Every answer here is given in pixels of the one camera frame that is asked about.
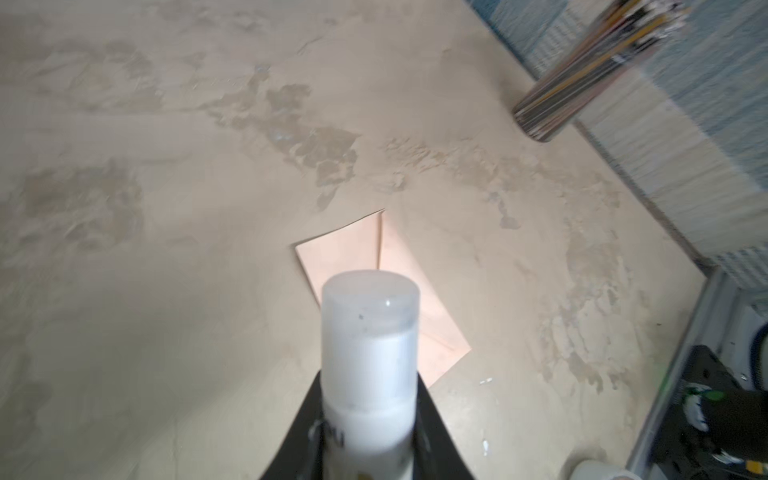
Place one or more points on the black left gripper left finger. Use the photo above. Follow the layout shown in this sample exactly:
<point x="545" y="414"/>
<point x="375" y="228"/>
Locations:
<point x="300" y="456"/>

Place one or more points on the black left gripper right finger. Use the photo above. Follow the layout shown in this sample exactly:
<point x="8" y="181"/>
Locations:
<point x="436" y="457"/>

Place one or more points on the white glue stick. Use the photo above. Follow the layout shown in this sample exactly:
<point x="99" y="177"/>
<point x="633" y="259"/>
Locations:
<point x="369" y="377"/>

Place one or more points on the pink envelope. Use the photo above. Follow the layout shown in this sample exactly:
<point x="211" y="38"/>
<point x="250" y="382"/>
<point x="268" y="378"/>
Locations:
<point x="373" y="243"/>

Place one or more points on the cup of pencils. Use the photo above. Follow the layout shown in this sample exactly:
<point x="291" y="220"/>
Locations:
<point x="623" y="36"/>

